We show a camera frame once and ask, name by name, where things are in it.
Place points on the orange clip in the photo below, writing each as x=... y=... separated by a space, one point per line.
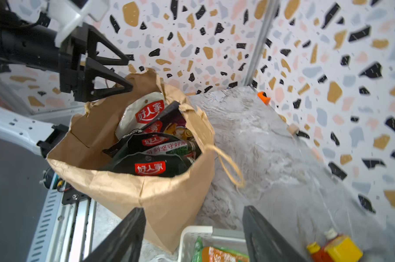
x=263 y=96

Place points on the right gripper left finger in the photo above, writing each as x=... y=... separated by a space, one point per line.
x=124 y=243

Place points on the white condiment packet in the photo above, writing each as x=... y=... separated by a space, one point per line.
x=140 y=113

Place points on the black white red packet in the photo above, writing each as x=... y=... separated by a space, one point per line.
x=170 y=121

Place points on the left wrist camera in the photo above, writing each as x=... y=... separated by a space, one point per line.
x=70 y=14

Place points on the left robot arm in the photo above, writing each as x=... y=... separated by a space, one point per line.
x=46 y=50

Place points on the yellow red toy block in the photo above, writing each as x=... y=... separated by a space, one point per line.
x=338 y=248

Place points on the green orange condiment packet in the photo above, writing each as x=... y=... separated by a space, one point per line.
x=216 y=254

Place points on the brown paper bag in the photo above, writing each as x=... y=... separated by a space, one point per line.
x=170 y=204

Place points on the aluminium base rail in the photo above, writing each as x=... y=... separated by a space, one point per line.
x=65 y=228

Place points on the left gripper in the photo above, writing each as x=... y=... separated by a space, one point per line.
x=78 y=79

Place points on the white plastic basket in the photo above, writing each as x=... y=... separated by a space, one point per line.
x=210 y=236

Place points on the brown tape piece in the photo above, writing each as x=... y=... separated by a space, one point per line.
x=293 y=129

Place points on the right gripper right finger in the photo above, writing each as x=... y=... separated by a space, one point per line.
x=264 y=242

